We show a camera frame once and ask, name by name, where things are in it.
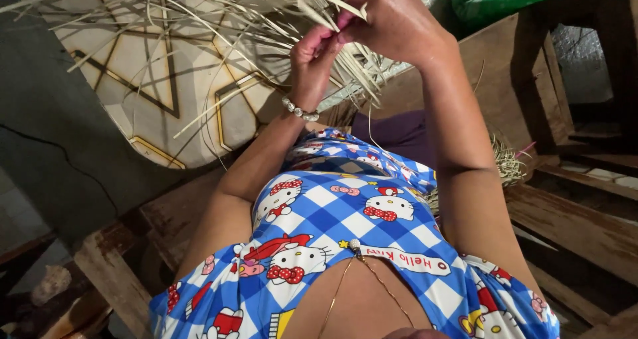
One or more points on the bundle of dried leaf strips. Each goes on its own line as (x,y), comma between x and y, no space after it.
(199,25)

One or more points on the person's left hand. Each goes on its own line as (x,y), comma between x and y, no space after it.
(311,72)

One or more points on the silver foil sheet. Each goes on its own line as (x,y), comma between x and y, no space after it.
(580,65)

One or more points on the pink plastic strip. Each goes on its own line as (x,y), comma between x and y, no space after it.
(525,150)

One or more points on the round patterned beige board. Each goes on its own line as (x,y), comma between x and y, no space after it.
(149,79)

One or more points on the purple cloth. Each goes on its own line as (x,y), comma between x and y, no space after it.
(398,132)

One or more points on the person's left fingers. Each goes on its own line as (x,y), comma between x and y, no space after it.
(319,36)

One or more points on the pale rough stone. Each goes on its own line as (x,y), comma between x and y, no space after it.
(51,284)

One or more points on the woven straw piece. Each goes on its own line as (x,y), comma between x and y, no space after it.
(506,164)

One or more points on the pale palm leaf strip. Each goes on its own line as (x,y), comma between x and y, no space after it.
(326,11)

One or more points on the person's right fingers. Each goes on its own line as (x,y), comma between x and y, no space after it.
(353,15)

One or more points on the person's right hand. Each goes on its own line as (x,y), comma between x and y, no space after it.
(398,25)

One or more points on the dark wooden stool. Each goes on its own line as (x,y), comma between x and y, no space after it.
(531,79)

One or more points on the brown wooden board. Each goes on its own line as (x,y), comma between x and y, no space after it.
(493,79)

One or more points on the worn wooden bench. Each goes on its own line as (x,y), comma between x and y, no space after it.
(573,229)

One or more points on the blue checkered cartoon dress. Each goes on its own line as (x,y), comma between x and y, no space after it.
(329,219)

